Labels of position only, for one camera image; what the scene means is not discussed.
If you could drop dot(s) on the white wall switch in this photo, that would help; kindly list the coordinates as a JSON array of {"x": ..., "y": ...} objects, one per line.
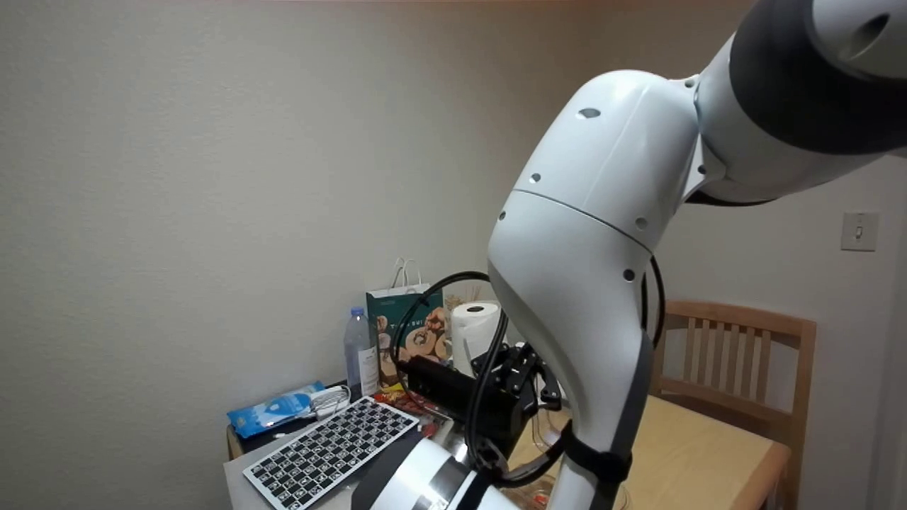
[{"x": 859, "y": 230}]

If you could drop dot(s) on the blue tissue pack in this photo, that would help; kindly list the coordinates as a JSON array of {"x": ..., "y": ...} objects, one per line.
[{"x": 277, "y": 412}]

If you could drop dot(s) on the wooden chair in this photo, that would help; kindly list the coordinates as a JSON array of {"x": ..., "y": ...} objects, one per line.
[{"x": 714, "y": 359}]

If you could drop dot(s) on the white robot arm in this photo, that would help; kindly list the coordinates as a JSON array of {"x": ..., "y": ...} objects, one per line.
[{"x": 799, "y": 94}]

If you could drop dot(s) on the green gift bag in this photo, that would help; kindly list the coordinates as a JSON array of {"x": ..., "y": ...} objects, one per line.
[{"x": 403, "y": 325}]

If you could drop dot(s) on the clear water bottle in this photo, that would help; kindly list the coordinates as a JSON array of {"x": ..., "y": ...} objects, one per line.
[{"x": 356, "y": 340}]

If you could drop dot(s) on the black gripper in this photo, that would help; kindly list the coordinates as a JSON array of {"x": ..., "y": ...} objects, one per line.
[{"x": 520, "y": 384}]

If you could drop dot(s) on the white paper towel roll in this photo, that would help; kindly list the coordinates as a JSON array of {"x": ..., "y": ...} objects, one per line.
[{"x": 471, "y": 332}]

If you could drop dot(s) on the black white checkered board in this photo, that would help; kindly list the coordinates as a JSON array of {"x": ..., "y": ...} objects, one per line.
[{"x": 322, "y": 458}]

